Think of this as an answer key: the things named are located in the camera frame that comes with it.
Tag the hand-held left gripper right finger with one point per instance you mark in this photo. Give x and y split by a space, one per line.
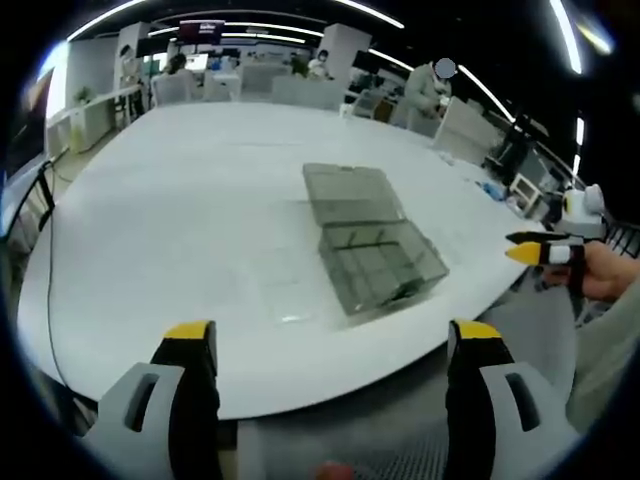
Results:
505 405

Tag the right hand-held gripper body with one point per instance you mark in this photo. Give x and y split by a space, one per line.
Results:
582 212

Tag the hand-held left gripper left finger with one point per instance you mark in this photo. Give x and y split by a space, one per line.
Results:
150 400

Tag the transparent grey dual guide fixture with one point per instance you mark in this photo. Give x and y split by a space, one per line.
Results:
370 240

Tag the clear plastic divider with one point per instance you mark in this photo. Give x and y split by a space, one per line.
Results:
292 265

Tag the person's right hand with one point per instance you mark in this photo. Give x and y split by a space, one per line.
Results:
607 275

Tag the person's left hand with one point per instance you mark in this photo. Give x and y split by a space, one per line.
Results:
334 471

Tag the white open cube shelf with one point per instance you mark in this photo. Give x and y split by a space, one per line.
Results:
526 194

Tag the blue small item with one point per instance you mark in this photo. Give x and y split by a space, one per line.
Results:
491 190

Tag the grey mesh office chair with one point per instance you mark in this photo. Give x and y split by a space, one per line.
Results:
345 440

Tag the white low shelf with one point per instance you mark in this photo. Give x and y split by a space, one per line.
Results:
80 125

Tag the green potted plant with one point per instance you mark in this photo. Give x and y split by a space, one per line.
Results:
83 95

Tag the hanging display screen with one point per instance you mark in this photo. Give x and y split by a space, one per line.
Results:
201 31

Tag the black chair frame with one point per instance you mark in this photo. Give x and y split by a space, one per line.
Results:
42 195

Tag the large dark wall screen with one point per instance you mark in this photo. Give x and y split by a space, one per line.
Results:
30 125

